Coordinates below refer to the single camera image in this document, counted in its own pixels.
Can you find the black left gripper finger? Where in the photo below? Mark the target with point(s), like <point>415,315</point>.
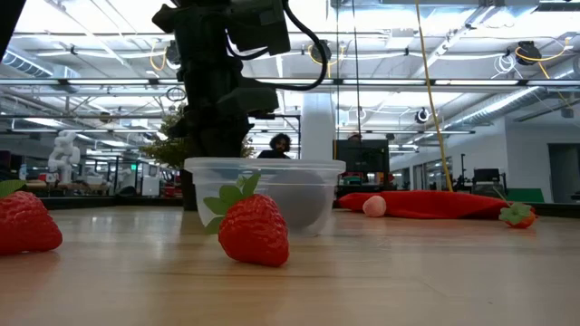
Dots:
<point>201,145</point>
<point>231,145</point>

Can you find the round brown fruit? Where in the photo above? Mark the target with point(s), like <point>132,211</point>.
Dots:
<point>299,199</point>

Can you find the large red toy strawberry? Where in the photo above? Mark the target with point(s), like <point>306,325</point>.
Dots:
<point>27,222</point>
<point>254,231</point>

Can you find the small pink round fruit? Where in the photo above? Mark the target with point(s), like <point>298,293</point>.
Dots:
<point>374,207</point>

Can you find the small red-orange fruit green calyx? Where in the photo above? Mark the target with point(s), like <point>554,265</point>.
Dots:
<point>521,221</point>

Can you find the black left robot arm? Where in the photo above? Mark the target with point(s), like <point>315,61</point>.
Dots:
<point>199,27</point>

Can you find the clear plastic tupperware container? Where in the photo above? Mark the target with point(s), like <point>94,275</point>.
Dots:
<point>204,185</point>

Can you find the small potted green plant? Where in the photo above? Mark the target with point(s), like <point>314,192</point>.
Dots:
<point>165,149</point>

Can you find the person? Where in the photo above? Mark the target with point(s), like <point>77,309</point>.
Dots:
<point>354,136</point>
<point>281,144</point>

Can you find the white cabinet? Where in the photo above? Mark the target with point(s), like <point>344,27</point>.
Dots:
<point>150,181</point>

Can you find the long ceiling light strip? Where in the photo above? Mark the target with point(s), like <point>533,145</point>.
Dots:
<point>113,82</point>

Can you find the wooden background table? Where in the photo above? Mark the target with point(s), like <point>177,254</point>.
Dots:
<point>68,185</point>

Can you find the red cloth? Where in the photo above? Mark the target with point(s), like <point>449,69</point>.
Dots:
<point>430,204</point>

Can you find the black monitor on cart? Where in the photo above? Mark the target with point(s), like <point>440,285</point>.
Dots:
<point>487,175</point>

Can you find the green board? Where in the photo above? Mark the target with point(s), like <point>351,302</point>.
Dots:
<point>528,195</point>

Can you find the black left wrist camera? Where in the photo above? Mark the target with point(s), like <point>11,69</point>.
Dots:
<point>263,99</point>

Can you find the black aluminium table frame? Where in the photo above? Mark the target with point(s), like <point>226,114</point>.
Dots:
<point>113,203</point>

